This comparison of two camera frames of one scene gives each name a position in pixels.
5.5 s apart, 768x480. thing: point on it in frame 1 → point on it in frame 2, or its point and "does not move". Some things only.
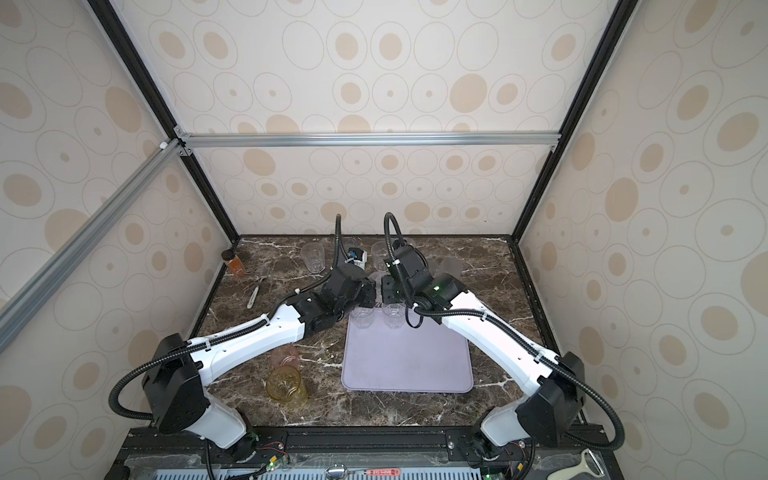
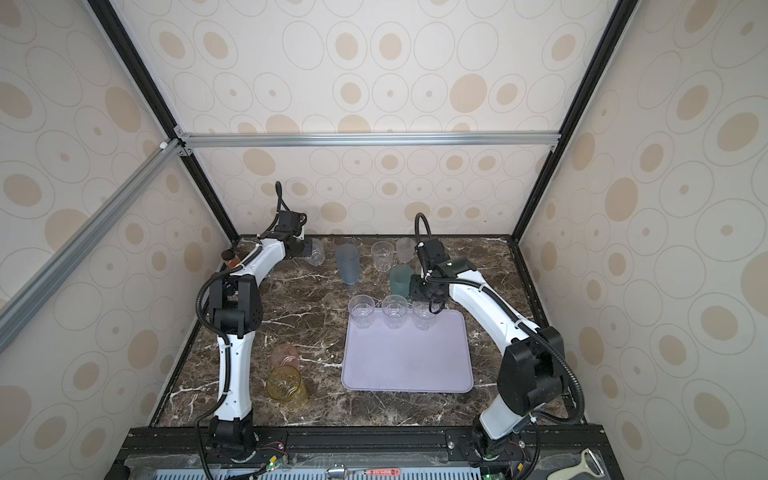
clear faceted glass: x=376 y=276 → x=424 y=318
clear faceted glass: x=394 y=314 does not move
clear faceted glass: x=313 y=254 does not move
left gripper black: x=369 y=288 → x=307 y=248
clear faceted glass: x=362 y=316 does not move
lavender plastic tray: x=425 y=359 does not move
